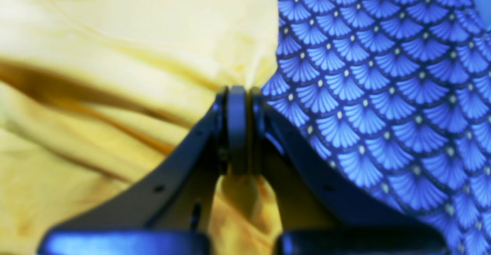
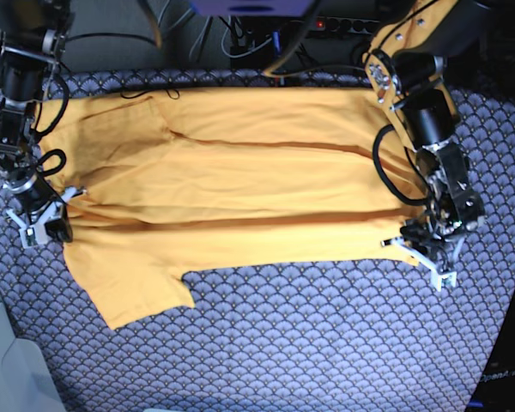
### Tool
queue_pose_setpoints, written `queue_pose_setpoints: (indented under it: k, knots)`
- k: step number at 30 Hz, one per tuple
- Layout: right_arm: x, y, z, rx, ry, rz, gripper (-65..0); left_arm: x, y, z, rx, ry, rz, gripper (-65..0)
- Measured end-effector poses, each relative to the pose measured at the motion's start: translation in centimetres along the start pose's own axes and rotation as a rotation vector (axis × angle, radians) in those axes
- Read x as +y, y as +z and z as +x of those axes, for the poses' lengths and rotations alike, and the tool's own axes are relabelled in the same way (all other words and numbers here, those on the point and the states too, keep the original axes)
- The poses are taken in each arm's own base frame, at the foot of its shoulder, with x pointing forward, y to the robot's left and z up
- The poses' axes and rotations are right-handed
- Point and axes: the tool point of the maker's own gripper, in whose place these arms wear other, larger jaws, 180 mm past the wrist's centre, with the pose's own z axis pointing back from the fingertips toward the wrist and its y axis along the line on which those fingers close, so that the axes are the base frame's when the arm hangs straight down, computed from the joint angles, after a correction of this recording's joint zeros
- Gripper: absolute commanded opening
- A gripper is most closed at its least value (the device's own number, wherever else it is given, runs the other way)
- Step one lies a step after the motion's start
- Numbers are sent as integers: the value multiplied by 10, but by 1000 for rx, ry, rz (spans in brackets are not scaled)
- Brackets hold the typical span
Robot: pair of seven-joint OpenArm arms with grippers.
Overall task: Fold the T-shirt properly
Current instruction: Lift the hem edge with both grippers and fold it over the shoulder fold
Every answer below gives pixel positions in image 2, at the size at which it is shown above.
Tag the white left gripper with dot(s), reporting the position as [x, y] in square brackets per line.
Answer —
[435, 252]

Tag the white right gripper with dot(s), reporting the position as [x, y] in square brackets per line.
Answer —
[49, 223]

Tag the yellow T-shirt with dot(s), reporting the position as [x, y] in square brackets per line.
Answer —
[215, 178]

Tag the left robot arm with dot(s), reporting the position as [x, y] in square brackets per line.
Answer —
[405, 64]

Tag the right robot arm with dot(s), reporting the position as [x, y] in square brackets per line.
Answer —
[35, 97]

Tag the grey white furniture corner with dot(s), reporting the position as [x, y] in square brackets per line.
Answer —
[25, 381]

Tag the black OpenArm box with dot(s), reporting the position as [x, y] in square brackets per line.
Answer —
[496, 388]

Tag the blue box overhead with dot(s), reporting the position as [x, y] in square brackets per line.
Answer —
[282, 8]

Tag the black power strip red switch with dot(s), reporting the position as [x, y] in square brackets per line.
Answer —
[341, 27]

